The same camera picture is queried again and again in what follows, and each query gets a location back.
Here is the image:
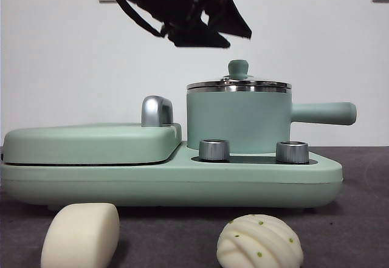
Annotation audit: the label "plain white steamed bun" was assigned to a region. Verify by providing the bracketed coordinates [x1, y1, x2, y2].
[41, 202, 120, 268]

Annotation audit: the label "ridged white bun green specks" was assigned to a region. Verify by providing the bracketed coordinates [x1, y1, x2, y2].
[216, 213, 304, 268]

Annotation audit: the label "mint green breakfast machine base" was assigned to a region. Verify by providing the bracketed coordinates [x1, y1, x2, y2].
[0, 142, 344, 213]

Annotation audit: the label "chrome griddle lid handle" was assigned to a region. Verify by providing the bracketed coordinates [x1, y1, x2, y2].
[141, 95, 174, 128]

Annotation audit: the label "chrome control knob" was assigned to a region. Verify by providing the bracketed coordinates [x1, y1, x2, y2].
[275, 141, 310, 163]
[199, 139, 231, 162]

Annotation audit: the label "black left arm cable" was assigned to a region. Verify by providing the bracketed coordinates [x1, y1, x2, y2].
[114, 0, 171, 38]

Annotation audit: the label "mint green griddle lid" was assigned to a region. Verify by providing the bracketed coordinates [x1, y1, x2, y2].
[2, 123, 183, 164]

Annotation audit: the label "mint green pot with handle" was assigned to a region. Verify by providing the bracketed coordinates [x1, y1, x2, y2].
[185, 85, 357, 155]

